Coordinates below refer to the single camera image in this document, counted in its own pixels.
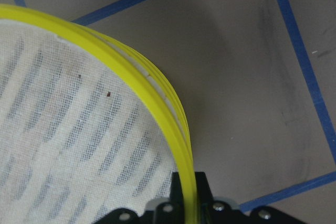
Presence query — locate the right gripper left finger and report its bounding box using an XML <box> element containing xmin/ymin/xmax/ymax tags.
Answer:
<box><xmin>96</xmin><ymin>172</ymin><xmax>185</xmax><ymax>224</ymax></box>

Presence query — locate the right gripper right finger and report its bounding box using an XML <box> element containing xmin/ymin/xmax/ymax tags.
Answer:
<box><xmin>195</xmin><ymin>172</ymin><xmax>303</xmax><ymax>224</ymax></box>

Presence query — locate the yellow steamer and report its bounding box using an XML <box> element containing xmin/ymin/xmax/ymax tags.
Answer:
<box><xmin>1</xmin><ymin>4</ymin><xmax>198</xmax><ymax>223</ymax></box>

